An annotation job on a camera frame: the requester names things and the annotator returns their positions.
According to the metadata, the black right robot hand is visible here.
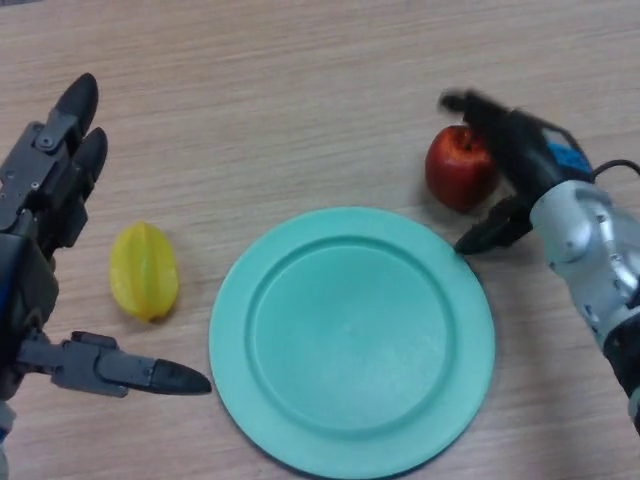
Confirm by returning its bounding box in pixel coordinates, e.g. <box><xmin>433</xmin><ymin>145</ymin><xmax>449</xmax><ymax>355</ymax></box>
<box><xmin>438</xmin><ymin>88</ymin><xmax>595</xmax><ymax>256</ymax></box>

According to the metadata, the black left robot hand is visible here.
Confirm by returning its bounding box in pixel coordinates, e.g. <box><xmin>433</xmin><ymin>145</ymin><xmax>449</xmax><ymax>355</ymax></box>
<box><xmin>0</xmin><ymin>72</ymin><xmax>213</xmax><ymax>402</ymax></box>

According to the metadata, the red apple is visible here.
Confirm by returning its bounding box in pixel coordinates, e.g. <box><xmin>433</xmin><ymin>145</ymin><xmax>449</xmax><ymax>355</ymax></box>
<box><xmin>424</xmin><ymin>124</ymin><xmax>501</xmax><ymax>215</ymax></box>

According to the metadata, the green round plate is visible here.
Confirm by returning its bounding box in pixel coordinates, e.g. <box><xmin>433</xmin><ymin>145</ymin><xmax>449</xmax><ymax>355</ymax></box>
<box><xmin>208</xmin><ymin>206</ymin><xmax>497</xmax><ymax>480</ymax></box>

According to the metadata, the yellow starfruit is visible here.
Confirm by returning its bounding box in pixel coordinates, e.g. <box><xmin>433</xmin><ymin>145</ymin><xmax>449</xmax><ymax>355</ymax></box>
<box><xmin>109</xmin><ymin>220</ymin><xmax>180</xmax><ymax>324</ymax></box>

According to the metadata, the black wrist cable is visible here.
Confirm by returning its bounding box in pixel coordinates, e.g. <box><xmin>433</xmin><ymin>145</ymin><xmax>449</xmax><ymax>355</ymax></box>
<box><xmin>591</xmin><ymin>158</ymin><xmax>640</xmax><ymax>179</ymax></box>

